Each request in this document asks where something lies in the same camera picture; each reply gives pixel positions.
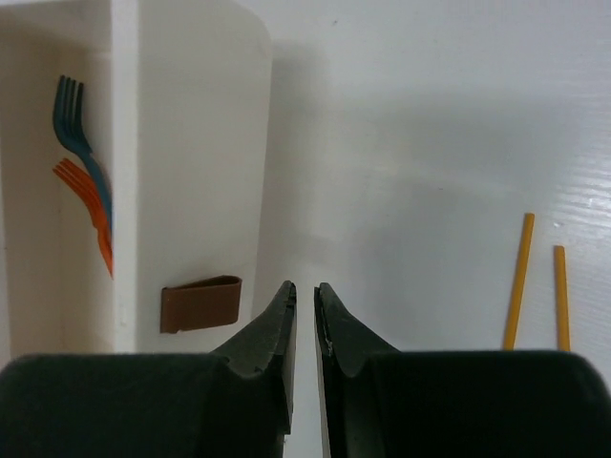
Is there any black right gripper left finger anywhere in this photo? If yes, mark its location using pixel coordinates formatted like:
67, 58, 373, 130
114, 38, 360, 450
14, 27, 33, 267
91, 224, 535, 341
1, 281, 297, 457

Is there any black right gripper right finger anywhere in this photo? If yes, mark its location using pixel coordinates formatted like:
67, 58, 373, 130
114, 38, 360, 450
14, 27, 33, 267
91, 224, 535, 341
314, 283, 610, 457

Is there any orange plastic fork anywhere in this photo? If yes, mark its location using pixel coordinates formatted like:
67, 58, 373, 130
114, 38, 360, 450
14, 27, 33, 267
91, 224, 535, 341
53, 157, 114, 277

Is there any teal plastic fork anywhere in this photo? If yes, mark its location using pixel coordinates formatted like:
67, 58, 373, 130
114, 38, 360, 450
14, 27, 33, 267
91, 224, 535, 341
52, 75, 113, 232

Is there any brown box clip left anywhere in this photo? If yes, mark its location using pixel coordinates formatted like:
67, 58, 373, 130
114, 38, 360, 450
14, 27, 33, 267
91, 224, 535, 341
159, 275, 242, 334

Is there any yellow chopstick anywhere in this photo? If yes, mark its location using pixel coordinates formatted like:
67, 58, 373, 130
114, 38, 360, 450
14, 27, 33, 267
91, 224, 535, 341
502, 213, 535, 351
554, 245, 571, 351

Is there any white utensil container box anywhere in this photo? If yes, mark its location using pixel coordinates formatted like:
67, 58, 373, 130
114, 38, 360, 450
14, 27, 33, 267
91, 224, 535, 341
1, 1, 272, 361

